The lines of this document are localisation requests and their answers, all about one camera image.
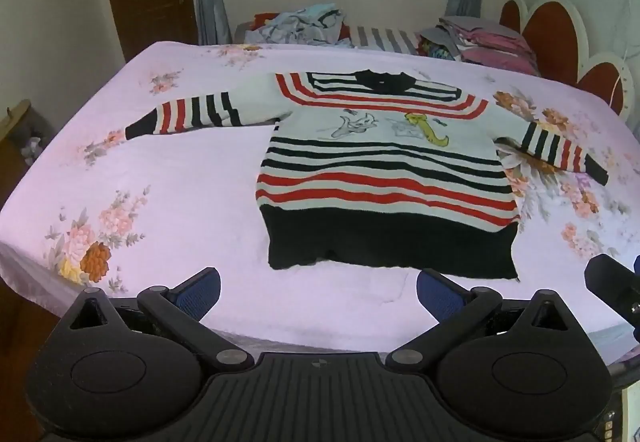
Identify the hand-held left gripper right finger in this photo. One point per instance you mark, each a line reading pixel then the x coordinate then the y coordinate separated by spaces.
pixel 440 294

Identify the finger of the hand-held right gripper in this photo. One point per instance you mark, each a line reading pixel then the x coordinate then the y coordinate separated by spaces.
pixel 612 284

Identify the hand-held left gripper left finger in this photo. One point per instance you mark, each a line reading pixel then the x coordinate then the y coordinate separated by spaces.
pixel 197 293

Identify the striped knit sweater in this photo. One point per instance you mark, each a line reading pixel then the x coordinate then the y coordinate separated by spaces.
pixel 385 172

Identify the pile of grey-blue clothes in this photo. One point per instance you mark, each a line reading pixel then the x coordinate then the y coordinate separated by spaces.
pixel 300 25

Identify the pink floral bed sheet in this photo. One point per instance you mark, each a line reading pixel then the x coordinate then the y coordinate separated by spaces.
pixel 175 182

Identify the wooden side cabinet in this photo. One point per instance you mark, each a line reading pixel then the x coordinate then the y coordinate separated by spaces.
pixel 17 137

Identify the colourful printed cloth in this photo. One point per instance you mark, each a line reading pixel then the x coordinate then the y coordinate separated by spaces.
pixel 437 50

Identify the red and white headboard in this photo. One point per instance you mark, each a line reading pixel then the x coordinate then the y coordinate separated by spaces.
pixel 555 35

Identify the grey striped folded cloth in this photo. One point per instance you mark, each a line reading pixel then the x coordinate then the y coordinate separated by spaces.
pixel 382 38

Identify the red cloth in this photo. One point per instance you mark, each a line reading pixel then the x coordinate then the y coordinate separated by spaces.
pixel 262 20

